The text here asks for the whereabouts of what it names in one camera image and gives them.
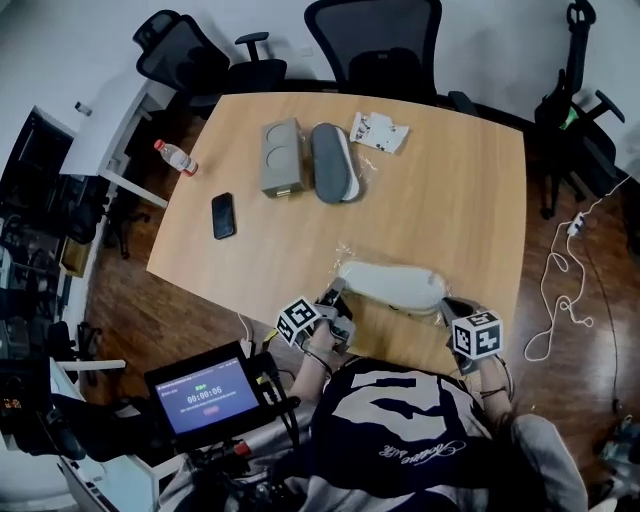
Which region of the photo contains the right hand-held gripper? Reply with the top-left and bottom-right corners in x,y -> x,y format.
439,297 -> 504,376

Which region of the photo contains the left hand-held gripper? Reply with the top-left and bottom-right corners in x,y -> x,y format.
276,277 -> 357,356

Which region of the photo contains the grey slipper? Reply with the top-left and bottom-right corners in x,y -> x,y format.
310,122 -> 357,205

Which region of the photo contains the person's left forearm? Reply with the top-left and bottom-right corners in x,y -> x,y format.
288,352 -> 335,401

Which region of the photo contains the person's right forearm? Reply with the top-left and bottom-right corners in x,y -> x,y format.
473,355 -> 516,431

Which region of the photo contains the person's left hand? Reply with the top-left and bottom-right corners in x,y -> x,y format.
306,323 -> 338,364

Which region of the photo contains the black smartphone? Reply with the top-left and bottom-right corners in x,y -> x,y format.
210,191 -> 237,241

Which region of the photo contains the person's navy grey top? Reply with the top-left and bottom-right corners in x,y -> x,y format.
159,357 -> 589,512

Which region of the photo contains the grey box with circles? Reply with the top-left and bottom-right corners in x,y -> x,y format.
260,117 -> 306,199

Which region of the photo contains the black monitor with blue screen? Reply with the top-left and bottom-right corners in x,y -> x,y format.
143,340 -> 264,441

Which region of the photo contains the red-capped water bottle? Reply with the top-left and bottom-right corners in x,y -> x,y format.
153,139 -> 200,178

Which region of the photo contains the dark equipment heap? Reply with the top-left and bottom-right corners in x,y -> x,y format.
599,414 -> 640,481

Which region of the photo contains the black mesh office chair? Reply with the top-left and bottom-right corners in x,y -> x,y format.
533,0 -> 629,220
303,0 -> 481,119
132,9 -> 289,119

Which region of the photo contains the black swivel chair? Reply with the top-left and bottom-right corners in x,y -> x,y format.
69,174 -> 151,261

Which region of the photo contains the small wooden box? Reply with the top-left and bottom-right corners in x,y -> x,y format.
58,235 -> 94,279

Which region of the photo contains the black bag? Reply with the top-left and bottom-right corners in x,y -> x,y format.
49,392 -> 171,464

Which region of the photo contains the white side desk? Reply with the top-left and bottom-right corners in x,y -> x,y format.
49,357 -> 181,512

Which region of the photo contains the black equipment shelf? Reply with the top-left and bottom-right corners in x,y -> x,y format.
0,104 -> 76,351

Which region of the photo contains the black device with orange display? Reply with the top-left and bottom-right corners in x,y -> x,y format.
0,357 -> 54,451

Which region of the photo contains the white charger cable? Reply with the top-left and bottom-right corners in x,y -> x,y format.
237,312 -> 256,354

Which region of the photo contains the white floor cable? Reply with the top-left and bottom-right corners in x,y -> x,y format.
523,174 -> 634,361

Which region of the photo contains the black monitor mount rig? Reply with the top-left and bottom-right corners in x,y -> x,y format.
199,349 -> 307,481

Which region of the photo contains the thin black floor cable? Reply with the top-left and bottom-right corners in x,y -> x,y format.
589,244 -> 624,414

